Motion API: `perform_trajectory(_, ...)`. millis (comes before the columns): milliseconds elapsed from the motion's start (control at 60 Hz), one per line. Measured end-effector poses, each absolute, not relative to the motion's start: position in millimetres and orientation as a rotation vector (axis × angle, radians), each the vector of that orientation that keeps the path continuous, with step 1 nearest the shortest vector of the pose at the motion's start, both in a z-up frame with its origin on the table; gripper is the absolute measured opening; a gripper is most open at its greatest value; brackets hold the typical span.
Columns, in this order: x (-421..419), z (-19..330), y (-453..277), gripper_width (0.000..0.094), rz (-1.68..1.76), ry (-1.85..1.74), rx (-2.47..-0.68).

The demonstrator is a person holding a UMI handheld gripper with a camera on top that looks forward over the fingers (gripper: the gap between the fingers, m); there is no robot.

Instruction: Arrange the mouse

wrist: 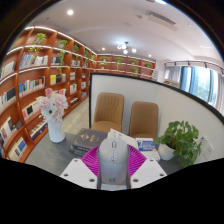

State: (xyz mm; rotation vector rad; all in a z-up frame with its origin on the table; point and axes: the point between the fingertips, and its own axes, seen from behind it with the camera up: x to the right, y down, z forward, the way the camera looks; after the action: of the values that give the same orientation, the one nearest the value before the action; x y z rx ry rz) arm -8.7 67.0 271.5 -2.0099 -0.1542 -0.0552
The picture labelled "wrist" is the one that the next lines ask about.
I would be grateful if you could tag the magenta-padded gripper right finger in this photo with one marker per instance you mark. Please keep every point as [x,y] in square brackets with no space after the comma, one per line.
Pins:
[148,171]

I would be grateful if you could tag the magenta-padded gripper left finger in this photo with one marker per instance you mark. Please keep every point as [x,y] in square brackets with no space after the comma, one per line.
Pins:
[78,173]

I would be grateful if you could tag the white computer mouse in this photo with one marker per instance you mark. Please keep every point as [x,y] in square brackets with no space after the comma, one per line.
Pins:
[113,160]

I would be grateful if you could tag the blue and white book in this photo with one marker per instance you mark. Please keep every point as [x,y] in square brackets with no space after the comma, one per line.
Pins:
[148,148]

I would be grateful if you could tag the dark hardcover book gold emblem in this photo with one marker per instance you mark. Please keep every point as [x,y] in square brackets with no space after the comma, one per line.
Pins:
[88,138]

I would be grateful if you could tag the white thick book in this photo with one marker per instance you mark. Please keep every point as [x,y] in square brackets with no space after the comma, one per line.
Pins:
[125,137]

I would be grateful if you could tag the green potted plant white pot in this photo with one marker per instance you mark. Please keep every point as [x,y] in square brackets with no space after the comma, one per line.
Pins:
[181,140]

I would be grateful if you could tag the tan leather chair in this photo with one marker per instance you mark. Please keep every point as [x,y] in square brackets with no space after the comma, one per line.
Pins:
[144,120]
[108,110]

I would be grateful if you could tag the pink and white flower bouquet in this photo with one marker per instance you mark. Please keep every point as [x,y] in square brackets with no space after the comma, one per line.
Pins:
[51,103]

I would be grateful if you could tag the orange wooden bookshelf unit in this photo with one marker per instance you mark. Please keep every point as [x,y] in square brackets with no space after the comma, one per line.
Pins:
[30,83]

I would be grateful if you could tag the window with curtains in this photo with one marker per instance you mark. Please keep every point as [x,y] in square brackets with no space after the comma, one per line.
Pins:
[200,81]

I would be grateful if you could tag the ceiling lamp with round bulbs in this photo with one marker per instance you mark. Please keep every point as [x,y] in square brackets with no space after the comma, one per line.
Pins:
[125,47]

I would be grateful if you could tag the ceiling air conditioner vent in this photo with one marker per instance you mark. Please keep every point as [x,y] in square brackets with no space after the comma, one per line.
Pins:
[160,18]

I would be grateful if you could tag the white wall socket plate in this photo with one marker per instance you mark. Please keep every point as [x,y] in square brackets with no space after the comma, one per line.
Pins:
[204,141]
[209,151]

